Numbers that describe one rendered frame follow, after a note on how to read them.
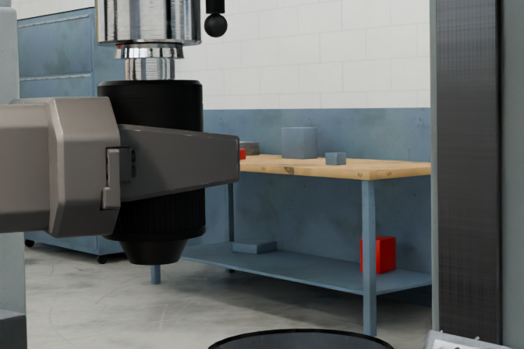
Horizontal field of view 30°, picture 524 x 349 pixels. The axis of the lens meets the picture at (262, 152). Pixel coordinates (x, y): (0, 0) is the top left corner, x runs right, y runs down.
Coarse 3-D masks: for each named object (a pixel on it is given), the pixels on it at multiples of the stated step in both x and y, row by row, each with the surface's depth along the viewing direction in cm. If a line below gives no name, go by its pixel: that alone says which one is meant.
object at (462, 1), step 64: (448, 0) 77; (512, 0) 73; (448, 64) 77; (512, 64) 73; (448, 128) 78; (512, 128) 74; (448, 192) 78; (512, 192) 74; (448, 256) 78; (512, 256) 74; (448, 320) 79; (512, 320) 74
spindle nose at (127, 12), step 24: (96, 0) 43; (120, 0) 42; (144, 0) 41; (168, 0) 42; (192, 0) 42; (96, 24) 43; (120, 24) 42; (144, 24) 41; (168, 24) 42; (192, 24) 42
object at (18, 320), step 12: (0, 312) 77; (12, 312) 77; (0, 324) 75; (12, 324) 76; (24, 324) 77; (0, 336) 75; (12, 336) 76; (24, 336) 77; (0, 348) 75; (12, 348) 76; (24, 348) 77
